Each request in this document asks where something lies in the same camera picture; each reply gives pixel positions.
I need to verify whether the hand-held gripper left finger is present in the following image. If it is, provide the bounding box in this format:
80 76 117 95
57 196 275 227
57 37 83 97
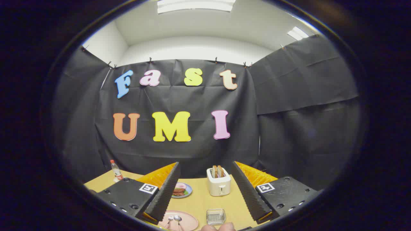
96 162 181 225

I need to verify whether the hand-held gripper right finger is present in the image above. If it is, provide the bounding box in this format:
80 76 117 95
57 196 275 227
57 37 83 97
231 161 321 225

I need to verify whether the blue plate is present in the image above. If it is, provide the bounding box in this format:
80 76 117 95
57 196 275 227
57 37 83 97
172 182 193 199

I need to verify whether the white toaster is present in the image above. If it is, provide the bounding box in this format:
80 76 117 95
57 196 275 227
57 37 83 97
206 167 232 197

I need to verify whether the pink plate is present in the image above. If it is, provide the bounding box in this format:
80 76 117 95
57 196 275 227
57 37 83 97
157 210 199 231

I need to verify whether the perforated metal tray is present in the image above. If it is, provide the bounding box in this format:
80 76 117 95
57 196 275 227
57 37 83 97
206 209 226 226

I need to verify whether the clear bottle with red cap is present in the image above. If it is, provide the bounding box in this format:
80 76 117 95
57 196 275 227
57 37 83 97
110 160 124 182

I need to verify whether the small ceiling light panel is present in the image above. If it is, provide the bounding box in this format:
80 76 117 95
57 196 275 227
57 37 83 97
287 26 309 41

